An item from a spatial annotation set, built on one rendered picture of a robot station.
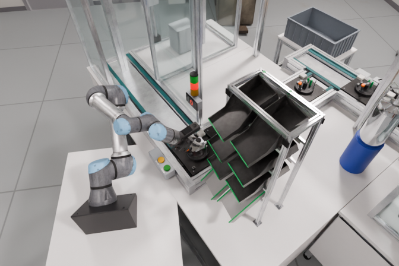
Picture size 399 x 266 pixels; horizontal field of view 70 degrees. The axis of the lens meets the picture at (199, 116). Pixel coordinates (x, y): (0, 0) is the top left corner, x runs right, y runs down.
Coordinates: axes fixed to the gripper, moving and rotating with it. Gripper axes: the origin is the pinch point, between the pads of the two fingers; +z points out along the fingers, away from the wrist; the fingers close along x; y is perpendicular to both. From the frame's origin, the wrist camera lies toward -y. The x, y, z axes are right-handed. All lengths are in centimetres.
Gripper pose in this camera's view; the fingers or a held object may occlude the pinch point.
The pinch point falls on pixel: (199, 141)
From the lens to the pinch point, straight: 158.0
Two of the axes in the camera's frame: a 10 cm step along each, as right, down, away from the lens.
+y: -6.4, 7.4, 2.1
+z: 5.5, 2.5, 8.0
